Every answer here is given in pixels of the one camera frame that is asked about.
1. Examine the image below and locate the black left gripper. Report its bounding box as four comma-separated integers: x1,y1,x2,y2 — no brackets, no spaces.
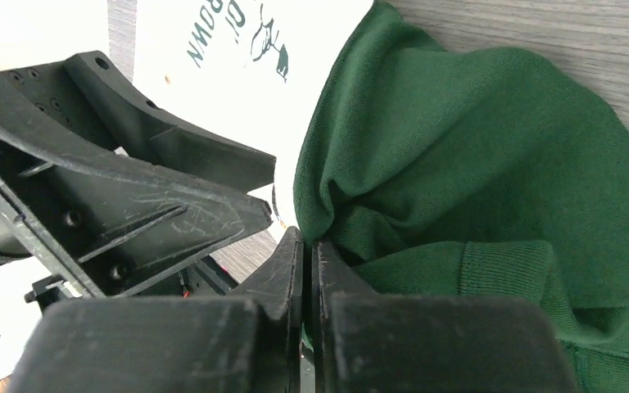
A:
0,71,271,298

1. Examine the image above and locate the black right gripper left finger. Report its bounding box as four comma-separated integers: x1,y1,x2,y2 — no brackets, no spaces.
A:
9,228,303,393

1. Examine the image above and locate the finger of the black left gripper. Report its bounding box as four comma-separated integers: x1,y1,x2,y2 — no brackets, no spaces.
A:
2,51,275,192

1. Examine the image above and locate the white and green t-shirt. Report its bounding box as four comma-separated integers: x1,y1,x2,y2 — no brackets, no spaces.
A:
134,1,629,392

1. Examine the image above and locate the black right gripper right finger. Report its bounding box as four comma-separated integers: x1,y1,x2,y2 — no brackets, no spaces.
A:
311,241,577,392

